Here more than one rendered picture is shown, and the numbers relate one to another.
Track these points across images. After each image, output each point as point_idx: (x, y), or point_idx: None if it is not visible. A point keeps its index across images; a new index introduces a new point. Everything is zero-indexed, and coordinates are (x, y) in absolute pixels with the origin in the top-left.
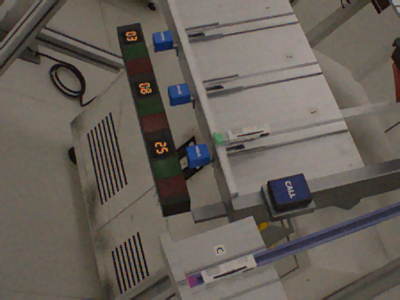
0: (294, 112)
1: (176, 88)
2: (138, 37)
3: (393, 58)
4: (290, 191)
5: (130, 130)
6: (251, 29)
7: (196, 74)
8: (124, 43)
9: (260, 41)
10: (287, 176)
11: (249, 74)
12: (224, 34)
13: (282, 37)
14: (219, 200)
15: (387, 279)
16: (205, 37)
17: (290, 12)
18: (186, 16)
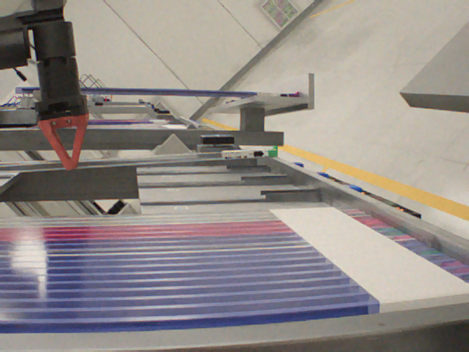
0: (188, 177)
1: (318, 173)
2: None
3: (85, 110)
4: (217, 135)
5: None
6: (216, 196)
7: (296, 167)
8: (399, 206)
9: (207, 195)
10: (210, 167)
11: (230, 183)
12: (257, 195)
13: (172, 196)
14: None
15: None
16: (285, 191)
17: (146, 202)
18: (316, 205)
